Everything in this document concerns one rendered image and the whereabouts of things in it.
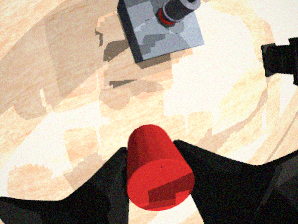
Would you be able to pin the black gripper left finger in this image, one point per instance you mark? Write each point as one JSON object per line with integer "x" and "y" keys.
{"x": 101, "y": 200}

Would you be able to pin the red marker cap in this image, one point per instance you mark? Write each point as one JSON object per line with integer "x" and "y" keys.
{"x": 158, "y": 176}

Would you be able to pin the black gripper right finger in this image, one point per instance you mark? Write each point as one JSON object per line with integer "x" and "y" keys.
{"x": 227, "y": 191}

